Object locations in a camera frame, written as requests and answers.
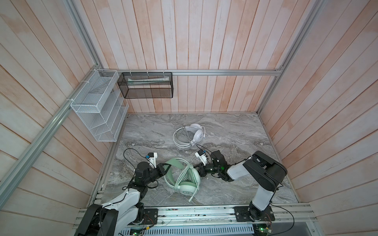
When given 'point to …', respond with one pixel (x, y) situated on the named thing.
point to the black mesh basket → (146, 85)
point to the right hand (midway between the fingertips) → (192, 170)
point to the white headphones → (188, 136)
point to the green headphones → (182, 176)
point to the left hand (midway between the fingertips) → (172, 166)
